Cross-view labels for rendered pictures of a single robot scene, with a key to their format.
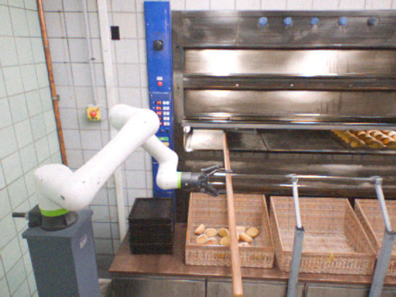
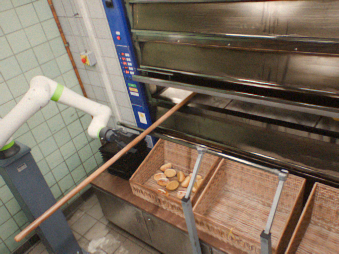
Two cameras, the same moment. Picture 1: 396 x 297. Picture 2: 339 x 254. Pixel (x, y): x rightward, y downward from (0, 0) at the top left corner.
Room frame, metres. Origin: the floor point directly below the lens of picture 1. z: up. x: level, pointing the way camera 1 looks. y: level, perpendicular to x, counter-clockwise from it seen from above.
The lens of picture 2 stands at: (0.46, -1.43, 2.30)
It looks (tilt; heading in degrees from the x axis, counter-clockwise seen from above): 32 degrees down; 41
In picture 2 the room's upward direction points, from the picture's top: 12 degrees counter-clockwise
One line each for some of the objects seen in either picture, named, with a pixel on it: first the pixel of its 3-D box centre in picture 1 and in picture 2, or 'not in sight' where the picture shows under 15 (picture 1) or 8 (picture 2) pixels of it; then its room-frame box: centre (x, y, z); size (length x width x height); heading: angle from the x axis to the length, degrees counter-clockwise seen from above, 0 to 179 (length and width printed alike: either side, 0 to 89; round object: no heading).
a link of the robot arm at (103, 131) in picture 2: (187, 179); (107, 134); (1.53, 0.07, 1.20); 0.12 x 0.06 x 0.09; 177
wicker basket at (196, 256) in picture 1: (228, 226); (175, 173); (1.81, -0.20, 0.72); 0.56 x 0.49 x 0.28; 87
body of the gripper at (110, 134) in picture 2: (200, 180); (114, 137); (1.52, -0.01, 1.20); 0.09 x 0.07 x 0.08; 87
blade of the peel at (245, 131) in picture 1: (224, 126); not in sight; (2.70, -0.23, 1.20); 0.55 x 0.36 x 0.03; 87
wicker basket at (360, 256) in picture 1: (316, 232); (247, 203); (1.76, -0.79, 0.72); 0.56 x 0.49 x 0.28; 88
